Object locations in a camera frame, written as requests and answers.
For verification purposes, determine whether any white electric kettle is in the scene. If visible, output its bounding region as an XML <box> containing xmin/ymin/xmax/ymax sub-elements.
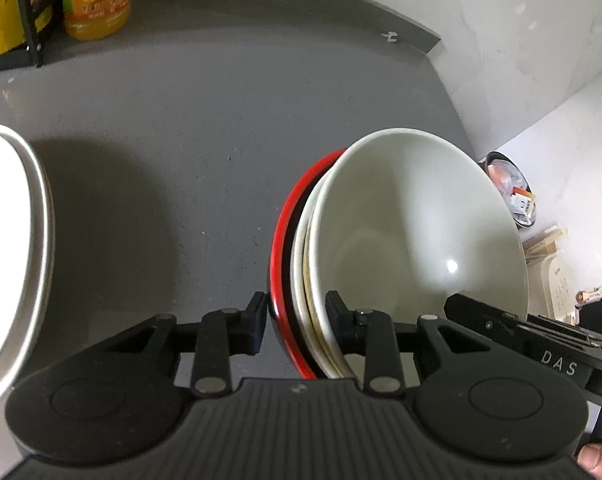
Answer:
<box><xmin>542</xmin><ymin>254</ymin><xmax>576</xmax><ymax>325</ymax></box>

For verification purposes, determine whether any white bowl yellow pattern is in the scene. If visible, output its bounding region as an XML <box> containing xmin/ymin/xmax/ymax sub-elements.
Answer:
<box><xmin>303</xmin><ymin>127</ymin><xmax>529</xmax><ymax>380</ymax></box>

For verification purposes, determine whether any white plate Sweet print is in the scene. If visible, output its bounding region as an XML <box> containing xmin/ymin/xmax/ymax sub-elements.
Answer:
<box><xmin>0</xmin><ymin>125</ymin><xmax>55</xmax><ymax>400</ymax></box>

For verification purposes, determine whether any black metal shelf rack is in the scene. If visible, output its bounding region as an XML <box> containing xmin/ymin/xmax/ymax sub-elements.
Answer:
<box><xmin>0</xmin><ymin>0</ymin><xmax>60</xmax><ymax>72</ymax></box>

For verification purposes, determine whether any white ribbed bowl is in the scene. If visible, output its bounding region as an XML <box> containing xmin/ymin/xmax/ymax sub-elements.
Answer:
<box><xmin>290</xmin><ymin>176</ymin><xmax>344</xmax><ymax>379</ymax></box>

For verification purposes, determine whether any red and black bowl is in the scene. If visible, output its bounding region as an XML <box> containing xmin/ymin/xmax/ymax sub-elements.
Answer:
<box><xmin>267</xmin><ymin>148</ymin><xmax>344</xmax><ymax>379</ymax></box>

